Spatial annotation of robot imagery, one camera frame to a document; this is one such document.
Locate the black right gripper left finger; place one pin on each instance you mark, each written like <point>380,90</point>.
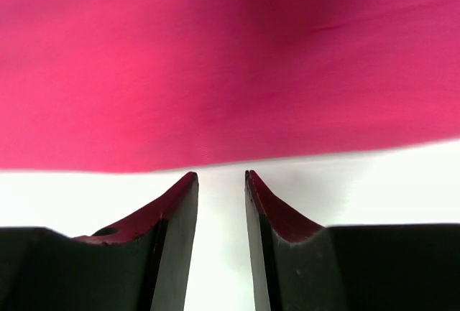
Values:
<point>138,263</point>

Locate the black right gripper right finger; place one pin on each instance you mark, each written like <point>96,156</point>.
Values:
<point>298,264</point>

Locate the pink trousers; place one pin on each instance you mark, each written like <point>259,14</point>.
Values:
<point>146,85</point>

